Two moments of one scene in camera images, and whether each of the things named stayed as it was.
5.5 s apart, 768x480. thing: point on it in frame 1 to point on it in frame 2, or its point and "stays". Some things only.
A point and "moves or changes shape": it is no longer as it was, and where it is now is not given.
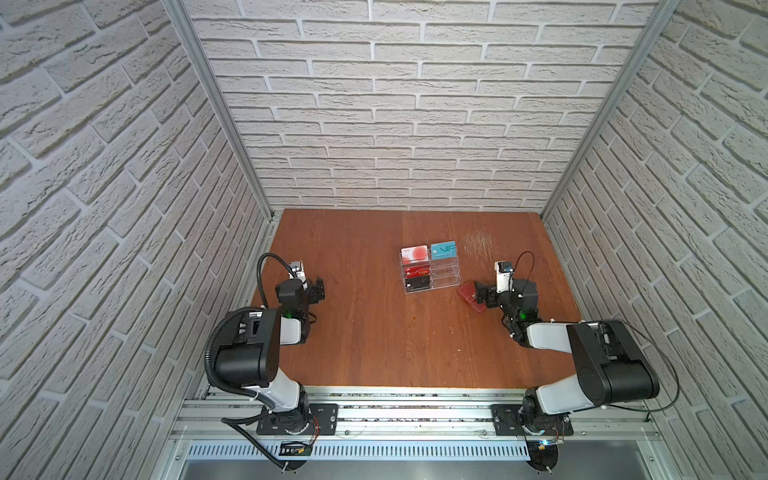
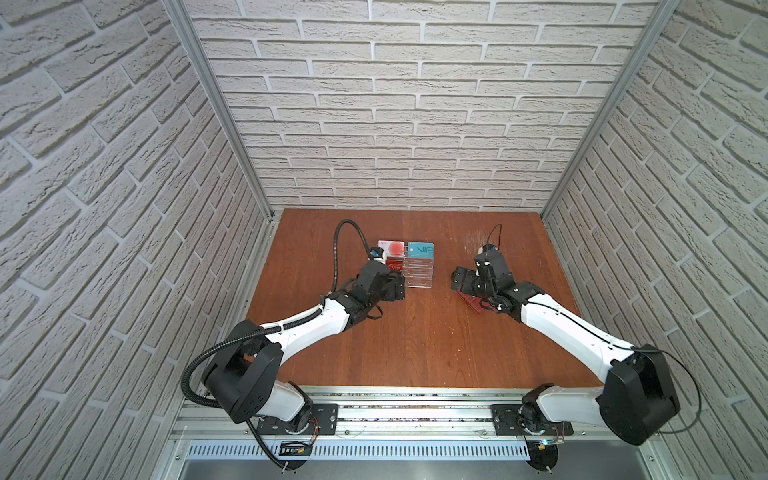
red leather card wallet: [468, 293] stays
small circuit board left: [293, 448] stays
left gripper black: [315, 290] to [394, 290]
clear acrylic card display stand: [430, 266] moves or changes shape
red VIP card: [415, 271] to [395, 263]
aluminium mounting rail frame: [416, 422] stays
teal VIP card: [443, 250] to [421, 250]
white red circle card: [415, 254] to [393, 248]
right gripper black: [491, 294] to [470, 276]
